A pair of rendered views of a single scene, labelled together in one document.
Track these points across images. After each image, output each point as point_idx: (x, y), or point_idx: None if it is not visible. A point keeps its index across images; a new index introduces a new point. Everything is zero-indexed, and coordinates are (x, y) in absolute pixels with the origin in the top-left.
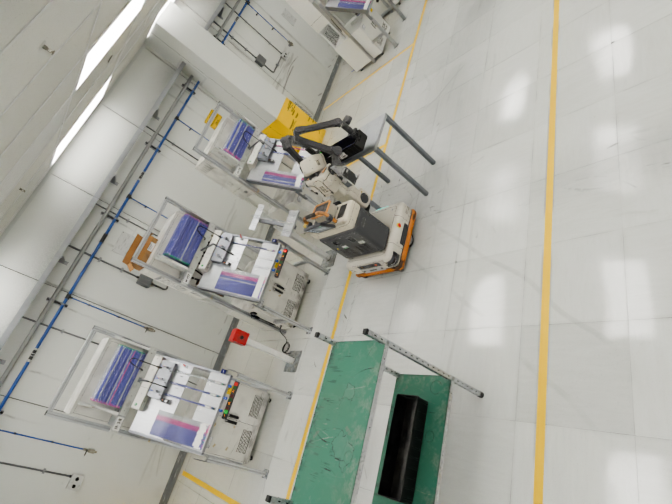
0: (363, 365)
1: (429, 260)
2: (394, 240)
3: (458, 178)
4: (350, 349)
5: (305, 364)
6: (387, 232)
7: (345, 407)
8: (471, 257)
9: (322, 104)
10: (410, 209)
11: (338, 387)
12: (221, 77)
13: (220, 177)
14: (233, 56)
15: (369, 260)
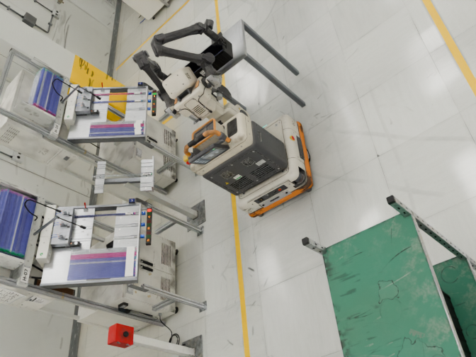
0: (391, 251)
1: (341, 166)
2: (295, 154)
3: (337, 77)
4: (356, 245)
5: (214, 348)
6: (284, 147)
7: (392, 309)
8: (395, 144)
9: (112, 64)
10: (295, 121)
11: (364, 294)
12: None
13: (29, 144)
14: (1, 10)
15: (270, 186)
